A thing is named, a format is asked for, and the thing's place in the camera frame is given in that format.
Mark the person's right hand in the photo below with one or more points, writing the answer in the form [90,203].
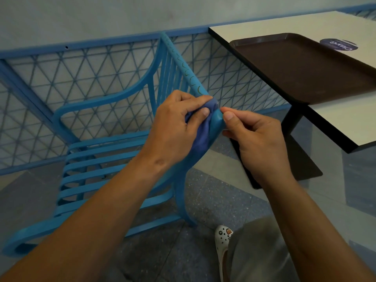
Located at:
[258,143]

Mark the person's left hand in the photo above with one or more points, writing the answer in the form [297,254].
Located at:
[167,132]

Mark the person's right thumb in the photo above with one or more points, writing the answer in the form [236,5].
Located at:
[233,118]

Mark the person's right middle finger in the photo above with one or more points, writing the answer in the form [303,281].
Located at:
[230,134]

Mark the person's left thumb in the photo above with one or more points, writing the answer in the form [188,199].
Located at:
[198,117]

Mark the blue cleaning cloth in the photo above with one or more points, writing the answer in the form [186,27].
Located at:
[202,138]

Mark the blue metal slatted chair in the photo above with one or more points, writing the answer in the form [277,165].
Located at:
[100,155]

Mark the person's right forearm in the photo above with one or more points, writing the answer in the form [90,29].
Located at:
[308,232]

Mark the person's left forearm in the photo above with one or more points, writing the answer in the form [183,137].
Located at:
[97,220]

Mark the brown plastic tray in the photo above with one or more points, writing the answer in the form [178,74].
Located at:
[299,67]

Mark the white table with black edge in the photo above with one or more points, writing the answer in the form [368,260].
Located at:
[337,120]

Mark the white clog shoe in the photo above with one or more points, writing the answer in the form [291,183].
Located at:
[221,240]

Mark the blue mesh fence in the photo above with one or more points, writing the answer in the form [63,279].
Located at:
[88,70]

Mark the grey trousers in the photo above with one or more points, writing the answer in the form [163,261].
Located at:
[258,255]

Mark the round dark blue sticker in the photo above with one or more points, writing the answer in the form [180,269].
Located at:
[337,44]

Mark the black table pedestal base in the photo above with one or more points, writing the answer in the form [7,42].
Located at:
[299,161]

